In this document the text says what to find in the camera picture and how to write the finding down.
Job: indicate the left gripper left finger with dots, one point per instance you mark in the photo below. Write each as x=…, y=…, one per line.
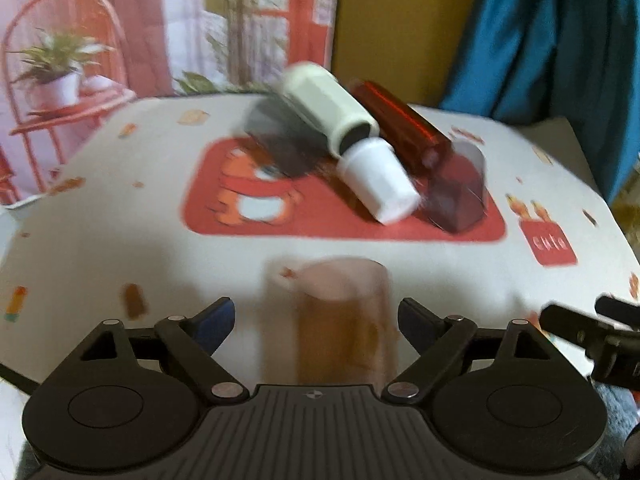
x=189, y=345

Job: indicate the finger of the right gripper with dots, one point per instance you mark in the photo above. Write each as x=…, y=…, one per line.
x=608, y=305
x=613, y=350

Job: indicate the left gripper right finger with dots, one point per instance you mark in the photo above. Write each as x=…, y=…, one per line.
x=441, y=344

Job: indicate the brown translucent plastic cup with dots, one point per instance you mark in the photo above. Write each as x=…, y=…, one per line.
x=328, y=321

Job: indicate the purple translucent plastic cup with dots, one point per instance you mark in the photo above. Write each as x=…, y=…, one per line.
x=454, y=200

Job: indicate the small white ribbed cup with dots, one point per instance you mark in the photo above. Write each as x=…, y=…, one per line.
x=371, y=170

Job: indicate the red translucent plastic cup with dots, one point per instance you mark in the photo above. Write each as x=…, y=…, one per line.
x=419, y=145

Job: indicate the grey translucent plastic cup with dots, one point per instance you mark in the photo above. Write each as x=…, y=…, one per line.
x=295, y=147

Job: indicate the pale green ribbed cup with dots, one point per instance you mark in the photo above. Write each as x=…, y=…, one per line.
x=319, y=98

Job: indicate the pink living room backdrop poster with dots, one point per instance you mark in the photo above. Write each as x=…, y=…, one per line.
x=66, y=65

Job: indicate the white cartoon bear table mat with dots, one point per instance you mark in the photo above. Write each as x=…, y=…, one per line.
x=152, y=218

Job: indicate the teal blue curtain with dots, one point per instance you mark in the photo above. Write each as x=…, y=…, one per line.
x=523, y=61

